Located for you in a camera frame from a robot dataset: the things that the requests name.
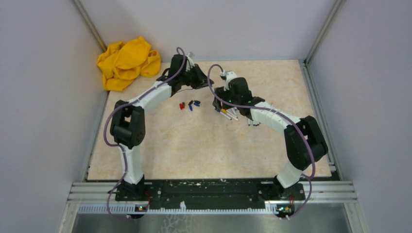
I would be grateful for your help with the yellow cap marker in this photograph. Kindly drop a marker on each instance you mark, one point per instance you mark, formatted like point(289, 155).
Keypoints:
point(229, 114)

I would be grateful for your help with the aluminium front rail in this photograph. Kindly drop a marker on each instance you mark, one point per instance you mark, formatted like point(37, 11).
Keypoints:
point(99, 198)

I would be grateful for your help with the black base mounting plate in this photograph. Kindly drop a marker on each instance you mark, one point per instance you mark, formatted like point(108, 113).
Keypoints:
point(209, 194)

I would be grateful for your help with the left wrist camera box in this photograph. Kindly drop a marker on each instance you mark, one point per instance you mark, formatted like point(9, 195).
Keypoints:
point(190, 62)

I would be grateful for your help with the yellow crumpled cloth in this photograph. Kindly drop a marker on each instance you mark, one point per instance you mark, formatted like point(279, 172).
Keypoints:
point(123, 62)

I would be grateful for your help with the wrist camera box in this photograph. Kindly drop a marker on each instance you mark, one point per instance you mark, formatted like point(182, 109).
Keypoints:
point(227, 77)
point(190, 62)

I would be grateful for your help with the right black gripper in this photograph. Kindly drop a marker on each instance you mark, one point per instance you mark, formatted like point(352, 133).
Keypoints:
point(216, 103)

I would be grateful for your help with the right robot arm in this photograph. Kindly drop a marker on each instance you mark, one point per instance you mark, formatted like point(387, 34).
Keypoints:
point(305, 143)

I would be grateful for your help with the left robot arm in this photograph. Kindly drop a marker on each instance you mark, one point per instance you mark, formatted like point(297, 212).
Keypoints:
point(127, 124)

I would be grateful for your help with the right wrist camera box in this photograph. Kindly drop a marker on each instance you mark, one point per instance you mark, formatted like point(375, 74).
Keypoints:
point(227, 77)

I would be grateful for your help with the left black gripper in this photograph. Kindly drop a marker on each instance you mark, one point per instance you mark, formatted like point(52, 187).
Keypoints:
point(201, 80)

